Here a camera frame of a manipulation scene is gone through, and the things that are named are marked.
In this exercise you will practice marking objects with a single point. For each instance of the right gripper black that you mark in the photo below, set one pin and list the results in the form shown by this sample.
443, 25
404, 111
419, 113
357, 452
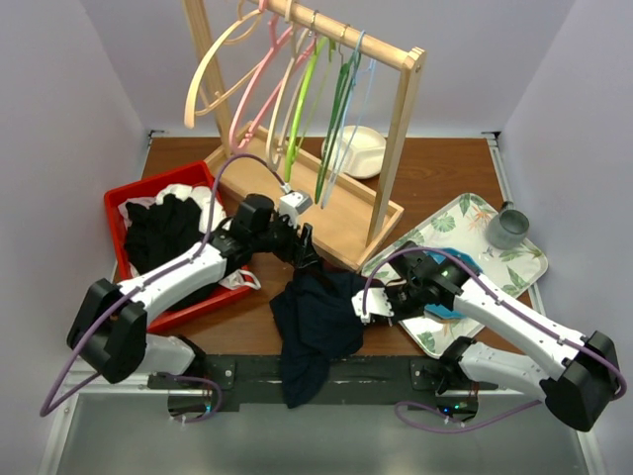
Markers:
399, 316

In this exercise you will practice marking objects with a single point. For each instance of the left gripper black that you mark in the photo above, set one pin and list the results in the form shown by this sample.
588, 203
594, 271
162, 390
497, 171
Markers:
298, 248

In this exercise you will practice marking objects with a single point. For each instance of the navy tank top red trim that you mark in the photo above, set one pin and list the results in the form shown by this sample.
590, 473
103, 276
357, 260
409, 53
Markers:
316, 321

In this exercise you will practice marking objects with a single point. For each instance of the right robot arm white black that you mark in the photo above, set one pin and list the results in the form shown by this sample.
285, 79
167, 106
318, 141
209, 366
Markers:
574, 375

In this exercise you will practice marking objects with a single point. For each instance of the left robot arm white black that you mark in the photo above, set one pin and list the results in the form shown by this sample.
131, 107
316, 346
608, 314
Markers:
110, 331

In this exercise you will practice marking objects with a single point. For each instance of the wooden hanger rack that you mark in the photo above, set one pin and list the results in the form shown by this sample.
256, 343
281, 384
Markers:
351, 220

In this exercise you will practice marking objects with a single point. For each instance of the beige plastic hanger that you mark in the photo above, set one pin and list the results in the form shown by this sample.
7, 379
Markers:
277, 114

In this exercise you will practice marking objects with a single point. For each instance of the natural wooden hanger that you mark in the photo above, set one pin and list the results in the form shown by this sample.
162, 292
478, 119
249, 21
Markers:
206, 90

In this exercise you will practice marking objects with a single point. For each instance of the dark green hanger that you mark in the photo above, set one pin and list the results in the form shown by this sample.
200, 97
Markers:
341, 94

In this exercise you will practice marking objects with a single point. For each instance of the lime green hanger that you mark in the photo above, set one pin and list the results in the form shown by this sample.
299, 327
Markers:
323, 44

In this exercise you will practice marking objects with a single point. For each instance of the pink plastic hanger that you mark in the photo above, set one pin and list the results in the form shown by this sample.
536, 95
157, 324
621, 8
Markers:
276, 44

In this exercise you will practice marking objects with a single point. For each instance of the floral leaf tray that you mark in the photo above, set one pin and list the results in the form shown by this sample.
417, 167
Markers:
461, 225

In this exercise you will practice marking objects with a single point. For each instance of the white divided dish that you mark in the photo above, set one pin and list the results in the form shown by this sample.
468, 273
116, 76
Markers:
365, 150

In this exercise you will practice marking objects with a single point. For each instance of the white garment in bin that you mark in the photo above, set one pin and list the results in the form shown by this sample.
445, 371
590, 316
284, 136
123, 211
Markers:
212, 214

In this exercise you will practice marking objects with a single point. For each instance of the grey ceramic cup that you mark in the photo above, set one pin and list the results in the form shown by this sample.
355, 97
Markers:
508, 228

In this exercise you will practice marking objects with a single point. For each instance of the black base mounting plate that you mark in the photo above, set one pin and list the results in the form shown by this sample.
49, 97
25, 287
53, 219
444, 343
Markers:
356, 380

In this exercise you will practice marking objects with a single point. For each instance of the red plastic bin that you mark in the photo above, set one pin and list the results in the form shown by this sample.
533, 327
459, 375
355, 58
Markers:
183, 182

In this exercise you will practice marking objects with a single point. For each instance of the black garment in bin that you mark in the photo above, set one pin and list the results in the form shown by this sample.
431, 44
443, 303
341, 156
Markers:
161, 232

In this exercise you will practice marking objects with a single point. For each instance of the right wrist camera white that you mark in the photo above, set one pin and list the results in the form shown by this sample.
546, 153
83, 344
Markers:
372, 305

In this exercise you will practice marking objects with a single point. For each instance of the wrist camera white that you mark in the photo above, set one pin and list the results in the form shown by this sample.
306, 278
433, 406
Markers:
372, 305
294, 204

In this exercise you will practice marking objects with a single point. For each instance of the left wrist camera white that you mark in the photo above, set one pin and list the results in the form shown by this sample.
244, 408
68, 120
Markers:
294, 204

